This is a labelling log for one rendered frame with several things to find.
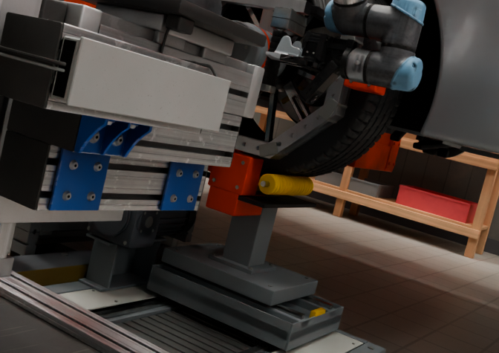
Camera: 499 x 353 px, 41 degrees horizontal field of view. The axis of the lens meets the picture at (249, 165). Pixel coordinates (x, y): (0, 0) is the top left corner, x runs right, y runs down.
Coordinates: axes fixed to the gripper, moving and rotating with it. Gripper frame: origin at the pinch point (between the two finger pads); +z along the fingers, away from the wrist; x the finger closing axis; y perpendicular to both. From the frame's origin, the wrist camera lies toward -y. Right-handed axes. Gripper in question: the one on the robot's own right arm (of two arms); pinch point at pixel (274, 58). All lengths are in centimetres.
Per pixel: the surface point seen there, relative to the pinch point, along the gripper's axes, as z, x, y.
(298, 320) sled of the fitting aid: -11, -28, -66
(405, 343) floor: -22, -104, -83
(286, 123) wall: 236, -460, -19
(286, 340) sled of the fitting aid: -12, -23, -71
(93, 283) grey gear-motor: 48, -9, -74
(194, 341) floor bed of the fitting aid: 9, -10, -77
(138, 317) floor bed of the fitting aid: 28, -8, -77
